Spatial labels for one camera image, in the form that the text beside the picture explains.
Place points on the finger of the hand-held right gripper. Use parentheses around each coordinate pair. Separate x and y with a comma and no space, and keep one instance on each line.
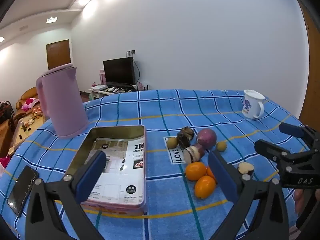
(267,148)
(291,130)

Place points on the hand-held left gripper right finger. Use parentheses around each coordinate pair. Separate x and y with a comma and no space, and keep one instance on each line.
(222,177)

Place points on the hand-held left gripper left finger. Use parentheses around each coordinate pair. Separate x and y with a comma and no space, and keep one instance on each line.
(92,177)

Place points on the small orange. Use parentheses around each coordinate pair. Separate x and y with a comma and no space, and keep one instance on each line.
(210,173)
(205,187)

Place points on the dark sugarcane piece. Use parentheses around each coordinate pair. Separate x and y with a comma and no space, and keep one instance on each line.
(246,167)

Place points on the large orange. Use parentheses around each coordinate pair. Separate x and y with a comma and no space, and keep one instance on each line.
(195,171)

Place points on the yellow-brown longan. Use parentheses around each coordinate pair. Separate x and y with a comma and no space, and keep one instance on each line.
(172,142)
(221,146)

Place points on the smooth purple passion fruit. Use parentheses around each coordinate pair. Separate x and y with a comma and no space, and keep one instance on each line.
(206,137)

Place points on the pink metal tin box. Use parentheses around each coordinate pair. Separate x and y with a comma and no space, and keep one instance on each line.
(112,133)

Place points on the person's right hand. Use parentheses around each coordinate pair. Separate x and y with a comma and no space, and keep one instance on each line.
(299,201)

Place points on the printed paper leaflet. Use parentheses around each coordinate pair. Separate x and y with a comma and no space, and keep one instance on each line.
(120,180)

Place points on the white printed mug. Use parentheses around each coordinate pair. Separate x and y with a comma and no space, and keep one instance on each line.
(250,105)

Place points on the black smartphone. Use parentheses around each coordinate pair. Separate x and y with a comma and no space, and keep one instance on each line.
(22,190)

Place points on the pink electric kettle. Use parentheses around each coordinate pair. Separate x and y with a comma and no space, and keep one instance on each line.
(62,105)

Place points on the wooden coffee table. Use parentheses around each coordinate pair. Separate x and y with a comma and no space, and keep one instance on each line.
(22,132)

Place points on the white television stand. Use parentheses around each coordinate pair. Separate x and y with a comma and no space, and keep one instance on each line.
(100,93)

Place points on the pile of snacks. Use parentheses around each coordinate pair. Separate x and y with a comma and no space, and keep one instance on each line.
(37,112)

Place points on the blue plaid tablecloth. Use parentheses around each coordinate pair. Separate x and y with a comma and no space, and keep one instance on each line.
(162,110)

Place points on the pink floral pillow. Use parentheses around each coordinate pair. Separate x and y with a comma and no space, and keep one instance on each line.
(2,162)
(30,103)

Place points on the brown leather sofa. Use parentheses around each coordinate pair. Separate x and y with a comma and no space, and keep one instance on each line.
(25,93)

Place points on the black television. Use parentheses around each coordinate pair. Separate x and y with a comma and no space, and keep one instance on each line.
(118,71)

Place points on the dark chair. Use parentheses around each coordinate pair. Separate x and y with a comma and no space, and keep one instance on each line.
(5,110)

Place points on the brown wooden door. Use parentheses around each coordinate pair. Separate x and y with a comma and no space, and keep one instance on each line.
(58,55)

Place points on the ceiling air vent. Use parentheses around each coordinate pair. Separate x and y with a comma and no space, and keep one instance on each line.
(23,27)

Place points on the bright ceiling light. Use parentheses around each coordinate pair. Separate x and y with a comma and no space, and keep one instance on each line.
(82,1)

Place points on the wall socket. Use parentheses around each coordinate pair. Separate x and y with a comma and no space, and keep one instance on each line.
(130,53)

